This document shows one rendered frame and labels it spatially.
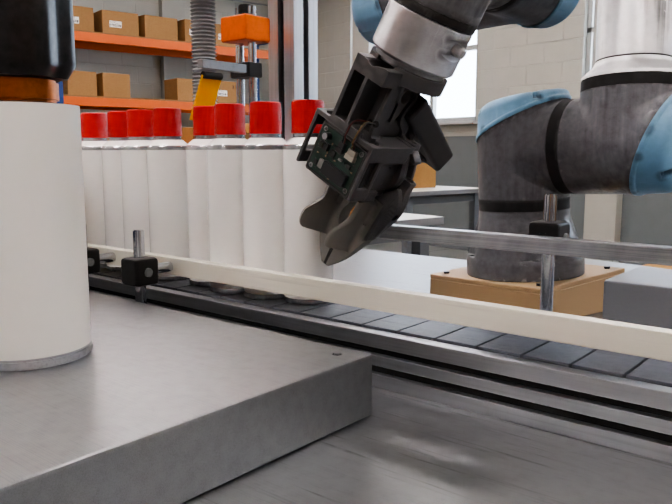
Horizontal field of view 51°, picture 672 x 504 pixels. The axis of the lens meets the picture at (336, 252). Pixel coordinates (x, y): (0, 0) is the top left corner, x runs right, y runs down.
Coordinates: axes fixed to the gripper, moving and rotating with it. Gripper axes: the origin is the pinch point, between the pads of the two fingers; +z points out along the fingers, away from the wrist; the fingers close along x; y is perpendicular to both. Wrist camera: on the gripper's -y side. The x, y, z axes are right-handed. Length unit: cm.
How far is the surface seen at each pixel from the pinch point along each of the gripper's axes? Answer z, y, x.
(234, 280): 7.7, 4.9, -6.7
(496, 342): -4.8, 2.6, 19.3
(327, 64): 174, -657, -545
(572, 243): -13.6, -2.8, 18.7
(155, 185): 7.3, 3.0, -24.8
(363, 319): 1.8, 3.1, 7.8
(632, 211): 108, -574, -108
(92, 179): 14.2, 2.4, -37.4
